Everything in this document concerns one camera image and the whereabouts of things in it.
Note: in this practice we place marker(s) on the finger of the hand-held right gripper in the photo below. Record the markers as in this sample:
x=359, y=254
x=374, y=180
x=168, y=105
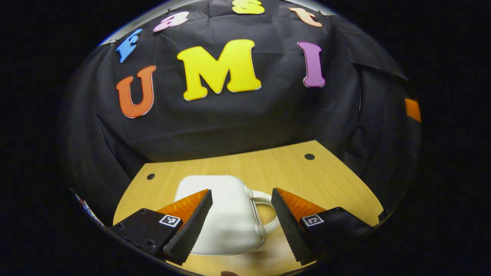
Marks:
x=412, y=110

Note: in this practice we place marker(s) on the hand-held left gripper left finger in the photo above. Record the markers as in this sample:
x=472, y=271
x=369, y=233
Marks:
x=191, y=230

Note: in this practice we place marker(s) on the white suitcase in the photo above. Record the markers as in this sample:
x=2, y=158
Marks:
x=226, y=214

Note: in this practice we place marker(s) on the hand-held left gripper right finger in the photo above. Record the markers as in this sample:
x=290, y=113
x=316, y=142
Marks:
x=291, y=230

